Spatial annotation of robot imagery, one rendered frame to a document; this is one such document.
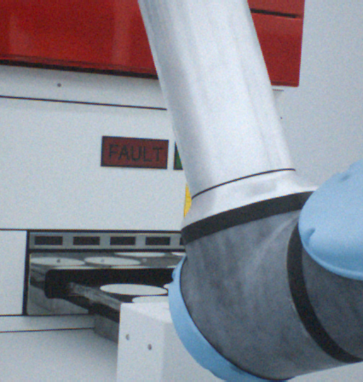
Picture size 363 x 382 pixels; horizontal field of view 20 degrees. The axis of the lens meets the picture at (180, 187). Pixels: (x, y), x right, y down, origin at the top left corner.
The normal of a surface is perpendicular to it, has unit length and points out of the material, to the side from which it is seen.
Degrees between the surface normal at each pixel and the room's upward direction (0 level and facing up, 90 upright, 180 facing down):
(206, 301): 90
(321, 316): 110
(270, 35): 90
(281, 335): 118
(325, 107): 90
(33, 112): 90
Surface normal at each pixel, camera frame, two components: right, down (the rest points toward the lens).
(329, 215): -0.51, -0.78
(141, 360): -0.87, -0.03
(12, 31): 0.49, 0.07
